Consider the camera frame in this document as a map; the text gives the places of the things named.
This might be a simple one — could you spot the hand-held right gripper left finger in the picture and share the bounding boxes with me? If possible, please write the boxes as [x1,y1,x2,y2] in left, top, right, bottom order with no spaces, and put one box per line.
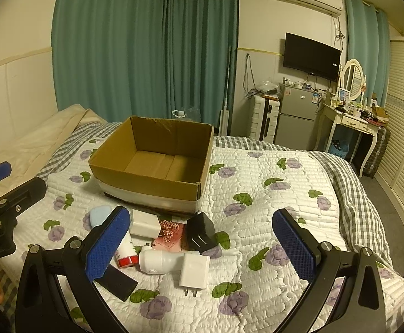
[16,206,133,333]

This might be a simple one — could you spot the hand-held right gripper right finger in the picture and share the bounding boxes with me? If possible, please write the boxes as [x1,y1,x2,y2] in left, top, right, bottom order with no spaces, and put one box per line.
[272,209,386,333]

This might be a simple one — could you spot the white tube with red label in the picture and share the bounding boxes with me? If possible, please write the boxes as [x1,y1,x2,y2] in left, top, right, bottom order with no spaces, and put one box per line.
[116,231,138,269]

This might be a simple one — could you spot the pale earbuds case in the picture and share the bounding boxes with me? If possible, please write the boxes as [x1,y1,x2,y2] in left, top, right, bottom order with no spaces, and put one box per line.
[89,205,116,231]

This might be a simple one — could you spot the black card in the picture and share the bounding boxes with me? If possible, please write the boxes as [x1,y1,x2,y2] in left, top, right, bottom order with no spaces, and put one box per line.
[94,264,138,302]

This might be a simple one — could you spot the white charger block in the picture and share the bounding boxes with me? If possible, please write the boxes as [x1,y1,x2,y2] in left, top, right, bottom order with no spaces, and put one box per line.
[130,209,161,239]

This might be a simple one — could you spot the white plastic bottle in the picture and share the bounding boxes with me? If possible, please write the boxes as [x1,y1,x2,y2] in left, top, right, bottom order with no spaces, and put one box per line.
[139,246,185,274]

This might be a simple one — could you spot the pink patterned phone case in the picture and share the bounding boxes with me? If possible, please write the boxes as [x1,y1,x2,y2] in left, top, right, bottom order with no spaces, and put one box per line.
[152,218,189,252]

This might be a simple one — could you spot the black plug charger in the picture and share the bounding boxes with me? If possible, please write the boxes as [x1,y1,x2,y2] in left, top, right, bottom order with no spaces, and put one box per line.
[187,213,216,251]

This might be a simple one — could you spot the cardboard box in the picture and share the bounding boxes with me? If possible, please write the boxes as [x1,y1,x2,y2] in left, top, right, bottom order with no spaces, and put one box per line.
[88,115,214,216]

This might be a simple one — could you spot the white plug charger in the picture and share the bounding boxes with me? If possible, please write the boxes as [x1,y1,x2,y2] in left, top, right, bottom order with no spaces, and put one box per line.
[179,253,211,297]

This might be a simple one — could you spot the cream pillow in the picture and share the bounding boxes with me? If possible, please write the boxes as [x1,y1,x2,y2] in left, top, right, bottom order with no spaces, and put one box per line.
[0,106,109,212]

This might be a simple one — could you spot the floral quilted bedspread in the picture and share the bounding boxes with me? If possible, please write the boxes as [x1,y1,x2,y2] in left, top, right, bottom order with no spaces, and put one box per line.
[0,144,404,333]

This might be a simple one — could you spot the grey checked bed sheet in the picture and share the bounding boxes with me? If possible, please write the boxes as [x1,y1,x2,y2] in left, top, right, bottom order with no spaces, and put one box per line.
[37,121,393,261]

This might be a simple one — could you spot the blue plastic basket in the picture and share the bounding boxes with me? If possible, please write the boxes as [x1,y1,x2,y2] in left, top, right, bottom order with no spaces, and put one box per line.
[330,139,350,157]

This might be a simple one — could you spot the silver small fridge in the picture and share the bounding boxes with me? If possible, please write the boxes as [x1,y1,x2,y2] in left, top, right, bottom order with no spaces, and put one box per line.
[274,84,325,144]

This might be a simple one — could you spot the dark checked suitcase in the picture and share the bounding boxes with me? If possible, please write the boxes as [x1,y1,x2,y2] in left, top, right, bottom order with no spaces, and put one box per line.
[363,125,392,177]

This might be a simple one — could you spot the white ribbed suitcase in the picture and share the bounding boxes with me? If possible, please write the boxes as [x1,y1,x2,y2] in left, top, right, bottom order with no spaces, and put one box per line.
[251,95,279,142]

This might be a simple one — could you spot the white vanity table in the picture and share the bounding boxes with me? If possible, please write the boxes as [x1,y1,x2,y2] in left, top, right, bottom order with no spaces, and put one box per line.
[315,102,385,177]

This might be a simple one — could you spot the white flat mop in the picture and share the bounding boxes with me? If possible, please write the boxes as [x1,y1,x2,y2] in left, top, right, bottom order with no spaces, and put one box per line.
[219,45,232,136]

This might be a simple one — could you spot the clear water jug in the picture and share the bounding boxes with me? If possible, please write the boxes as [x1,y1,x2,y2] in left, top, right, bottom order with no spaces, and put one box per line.
[172,106,202,123]

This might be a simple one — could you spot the brown box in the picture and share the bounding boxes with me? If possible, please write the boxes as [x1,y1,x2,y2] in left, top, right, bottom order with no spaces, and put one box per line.
[372,106,390,123]

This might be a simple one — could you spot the clear plastic bag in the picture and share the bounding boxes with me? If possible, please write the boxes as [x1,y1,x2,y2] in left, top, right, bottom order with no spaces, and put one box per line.
[257,80,280,96]

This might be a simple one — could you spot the white oval vanity mirror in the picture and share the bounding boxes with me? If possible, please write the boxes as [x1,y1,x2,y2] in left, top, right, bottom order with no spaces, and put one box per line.
[339,59,366,100]

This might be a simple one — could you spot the wide green curtain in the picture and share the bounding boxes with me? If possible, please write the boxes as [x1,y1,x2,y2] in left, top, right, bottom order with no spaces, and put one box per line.
[51,0,240,136]

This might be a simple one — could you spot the narrow green curtain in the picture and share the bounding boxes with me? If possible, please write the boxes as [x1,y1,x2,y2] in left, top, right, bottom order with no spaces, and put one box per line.
[342,0,392,108]

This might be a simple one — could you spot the hanging wall cables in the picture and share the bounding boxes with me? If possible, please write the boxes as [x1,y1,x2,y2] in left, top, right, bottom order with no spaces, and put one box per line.
[242,54,258,99]

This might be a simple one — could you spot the black wall television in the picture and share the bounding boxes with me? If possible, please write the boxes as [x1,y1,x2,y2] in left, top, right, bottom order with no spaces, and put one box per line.
[283,32,341,81]

